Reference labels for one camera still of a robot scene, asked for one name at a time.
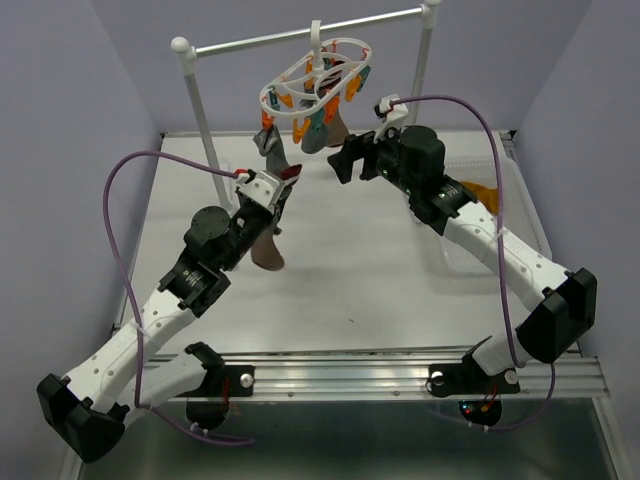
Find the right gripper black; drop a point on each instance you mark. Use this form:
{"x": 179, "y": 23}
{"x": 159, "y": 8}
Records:
{"x": 357, "y": 147}

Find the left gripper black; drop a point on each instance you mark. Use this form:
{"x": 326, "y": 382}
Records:
{"x": 271, "y": 219}

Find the grey sock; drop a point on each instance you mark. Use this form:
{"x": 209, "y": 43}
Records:
{"x": 270, "y": 146}
{"x": 313, "y": 144}

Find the white round clip hanger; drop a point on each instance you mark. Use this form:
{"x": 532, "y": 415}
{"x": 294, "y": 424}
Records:
{"x": 295, "y": 93}

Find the beige striped sock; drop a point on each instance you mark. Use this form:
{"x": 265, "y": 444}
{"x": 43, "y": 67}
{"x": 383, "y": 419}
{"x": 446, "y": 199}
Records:
{"x": 332, "y": 134}

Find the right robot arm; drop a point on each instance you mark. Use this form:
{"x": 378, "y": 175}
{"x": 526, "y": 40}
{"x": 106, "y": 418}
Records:
{"x": 561, "y": 303}

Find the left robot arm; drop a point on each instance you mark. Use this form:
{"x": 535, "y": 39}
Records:
{"x": 91, "y": 406}

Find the teal clothespin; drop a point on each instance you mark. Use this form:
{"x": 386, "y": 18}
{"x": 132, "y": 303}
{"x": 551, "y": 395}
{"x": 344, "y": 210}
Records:
{"x": 316, "y": 122}

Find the yellow sock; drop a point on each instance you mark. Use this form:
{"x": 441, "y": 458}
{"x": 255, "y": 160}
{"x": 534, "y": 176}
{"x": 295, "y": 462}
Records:
{"x": 489, "y": 197}

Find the white clothes rack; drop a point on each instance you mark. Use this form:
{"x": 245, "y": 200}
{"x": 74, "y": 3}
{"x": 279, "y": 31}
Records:
{"x": 188, "y": 54}

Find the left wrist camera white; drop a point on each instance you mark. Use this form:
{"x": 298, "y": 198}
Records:
{"x": 262, "y": 187}

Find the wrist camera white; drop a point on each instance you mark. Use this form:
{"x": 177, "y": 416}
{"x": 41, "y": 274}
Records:
{"x": 392, "y": 112}
{"x": 262, "y": 187}

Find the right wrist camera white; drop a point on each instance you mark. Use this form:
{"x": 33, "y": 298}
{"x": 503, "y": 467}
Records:
{"x": 392, "y": 112}

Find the aluminium rail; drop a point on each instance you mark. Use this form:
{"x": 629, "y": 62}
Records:
{"x": 369, "y": 377}

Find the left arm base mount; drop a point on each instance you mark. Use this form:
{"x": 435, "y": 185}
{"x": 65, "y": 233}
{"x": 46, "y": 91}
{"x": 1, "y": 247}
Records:
{"x": 221, "y": 379}

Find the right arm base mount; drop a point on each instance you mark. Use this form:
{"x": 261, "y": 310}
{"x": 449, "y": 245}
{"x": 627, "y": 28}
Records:
{"x": 459, "y": 379}

